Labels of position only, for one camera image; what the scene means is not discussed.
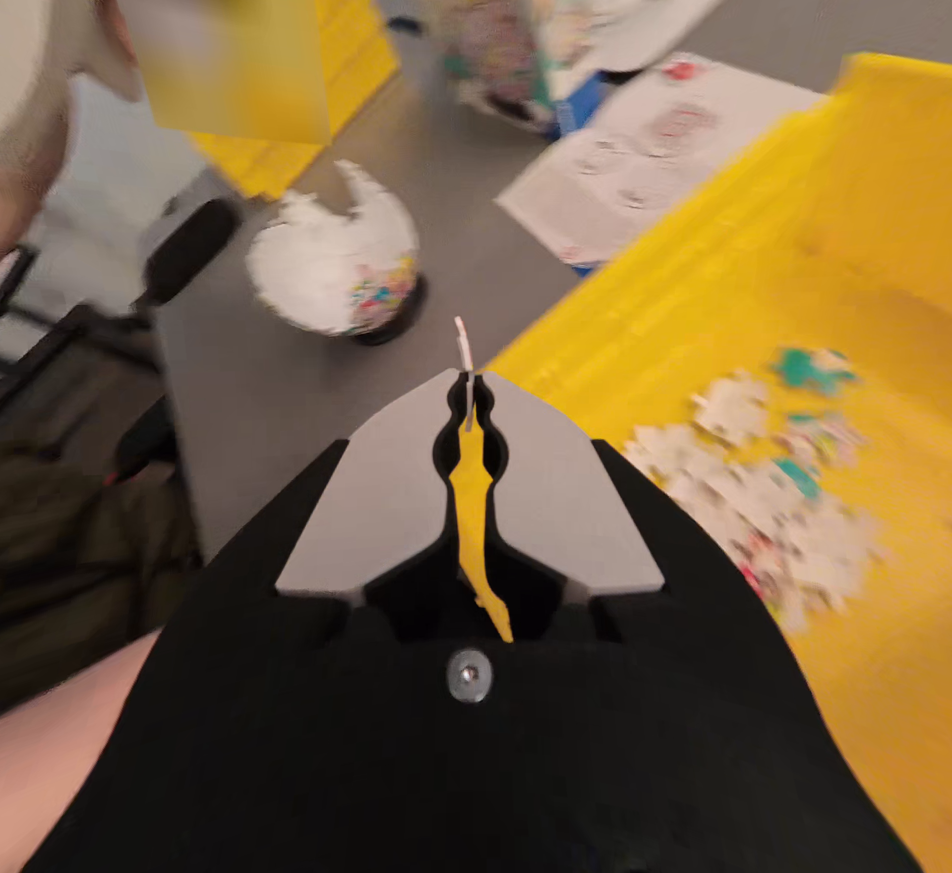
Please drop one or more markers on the white half puzzle ball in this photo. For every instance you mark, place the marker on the white half puzzle ball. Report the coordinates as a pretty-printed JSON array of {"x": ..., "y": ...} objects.
[{"x": 320, "y": 263}]

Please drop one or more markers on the small puzzle piece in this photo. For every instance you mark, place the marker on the small puzzle piece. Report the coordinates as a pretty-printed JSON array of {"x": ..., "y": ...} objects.
[{"x": 464, "y": 349}]

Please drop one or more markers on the pile of puzzle pieces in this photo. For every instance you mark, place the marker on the pile of puzzle pieces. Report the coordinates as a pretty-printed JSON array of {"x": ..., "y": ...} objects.
[{"x": 758, "y": 501}]

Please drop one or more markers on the person's right forearm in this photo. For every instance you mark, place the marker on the person's right forearm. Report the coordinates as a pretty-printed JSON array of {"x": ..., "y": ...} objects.
[{"x": 52, "y": 761}]

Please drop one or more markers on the white instruction leaflet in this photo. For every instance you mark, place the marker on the white instruction leaflet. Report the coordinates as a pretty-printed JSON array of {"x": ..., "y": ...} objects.
[{"x": 654, "y": 159}]

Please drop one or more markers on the olive trousers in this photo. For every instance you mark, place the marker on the olive trousers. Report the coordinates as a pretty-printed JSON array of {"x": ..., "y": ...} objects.
[{"x": 82, "y": 568}]

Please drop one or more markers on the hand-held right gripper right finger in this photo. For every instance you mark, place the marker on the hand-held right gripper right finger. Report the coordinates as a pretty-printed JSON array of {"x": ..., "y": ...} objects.
[{"x": 565, "y": 508}]

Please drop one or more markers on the colourful puzzle box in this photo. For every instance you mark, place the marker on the colourful puzzle box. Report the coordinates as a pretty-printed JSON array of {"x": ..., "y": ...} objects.
[{"x": 506, "y": 33}]

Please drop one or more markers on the person's left forearm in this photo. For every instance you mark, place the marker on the person's left forearm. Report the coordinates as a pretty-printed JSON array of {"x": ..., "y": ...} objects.
[{"x": 30, "y": 174}]

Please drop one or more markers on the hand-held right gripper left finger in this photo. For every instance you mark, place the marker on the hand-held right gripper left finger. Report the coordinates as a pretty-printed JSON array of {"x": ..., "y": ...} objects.
[{"x": 372, "y": 508}]

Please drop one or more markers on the yellow plastic bin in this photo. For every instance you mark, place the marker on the yellow plastic bin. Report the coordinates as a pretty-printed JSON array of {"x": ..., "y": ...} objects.
[
  {"x": 357, "y": 55},
  {"x": 744, "y": 256}
]

